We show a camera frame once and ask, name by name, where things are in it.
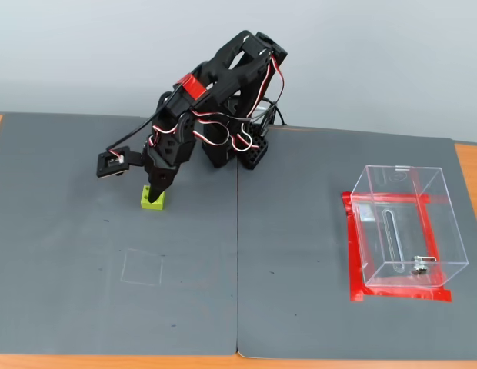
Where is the small metal latch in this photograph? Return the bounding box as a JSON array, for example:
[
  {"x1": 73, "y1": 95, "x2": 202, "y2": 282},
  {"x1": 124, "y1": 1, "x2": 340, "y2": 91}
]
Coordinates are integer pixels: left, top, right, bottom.
[{"x1": 410, "y1": 254, "x2": 438, "y2": 275}]

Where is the red tape band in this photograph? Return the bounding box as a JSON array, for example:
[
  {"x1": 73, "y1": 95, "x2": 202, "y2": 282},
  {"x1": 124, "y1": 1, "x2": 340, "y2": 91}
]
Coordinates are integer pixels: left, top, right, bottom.
[{"x1": 176, "y1": 74, "x2": 208, "y2": 101}]

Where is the red white black servo wire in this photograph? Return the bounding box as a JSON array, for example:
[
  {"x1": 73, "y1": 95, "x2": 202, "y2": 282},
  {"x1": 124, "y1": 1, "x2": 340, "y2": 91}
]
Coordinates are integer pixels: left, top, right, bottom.
[
  {"x1": 238, "y1": 52, "x2": 286, "y2": 128},
  {"x1": 151, "y1": 110, "x2": 263, "y2": 153}
]

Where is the grey mat with chalk square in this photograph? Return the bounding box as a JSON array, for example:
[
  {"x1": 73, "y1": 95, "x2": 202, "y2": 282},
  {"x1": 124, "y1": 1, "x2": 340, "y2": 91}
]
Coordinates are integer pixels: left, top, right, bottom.
[{"x1": 0, "y1": 112, "x2": 240, "y2": 357}]

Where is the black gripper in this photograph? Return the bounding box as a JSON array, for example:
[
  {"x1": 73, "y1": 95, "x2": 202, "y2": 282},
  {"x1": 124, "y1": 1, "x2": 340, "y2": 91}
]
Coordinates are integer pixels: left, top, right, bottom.
[{"x1": 143, "y1": 114, "x2": 195, "y2": 204}]

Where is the transparent acrylic box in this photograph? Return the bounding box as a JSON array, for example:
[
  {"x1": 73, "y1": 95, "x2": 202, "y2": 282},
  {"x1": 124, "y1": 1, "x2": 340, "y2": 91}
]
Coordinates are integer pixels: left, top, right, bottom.
[{"x1": 350, "y1": 164, "x2": 470, "y2": 288}]

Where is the black square wrist camera module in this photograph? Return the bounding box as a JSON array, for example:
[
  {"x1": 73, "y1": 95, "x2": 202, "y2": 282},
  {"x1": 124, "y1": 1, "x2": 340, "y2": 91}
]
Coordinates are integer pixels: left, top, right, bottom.
[{"x1": 95, "y1": 145, "x2": 145, "y2": 180}]

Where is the grey mat with red tape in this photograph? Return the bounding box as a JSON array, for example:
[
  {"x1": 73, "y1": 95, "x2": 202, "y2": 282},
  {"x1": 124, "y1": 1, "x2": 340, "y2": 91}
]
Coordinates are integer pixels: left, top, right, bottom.
[{"x1": 236, "y1": 125, "x2": 477, "y2": 361}]

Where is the red tape frame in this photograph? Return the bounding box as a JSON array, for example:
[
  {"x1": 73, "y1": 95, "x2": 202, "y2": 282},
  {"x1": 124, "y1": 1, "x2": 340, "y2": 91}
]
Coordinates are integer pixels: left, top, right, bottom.
[{"x1": 341, "y1": 191, "x2": 454, "y2": 304}]

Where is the green lego block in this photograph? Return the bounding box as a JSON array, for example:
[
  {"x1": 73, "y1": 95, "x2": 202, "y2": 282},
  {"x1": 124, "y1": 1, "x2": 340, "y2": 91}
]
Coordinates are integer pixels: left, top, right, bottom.
[{"x1": 141, "y1": 184, "x2": 167, "y2": 211}]

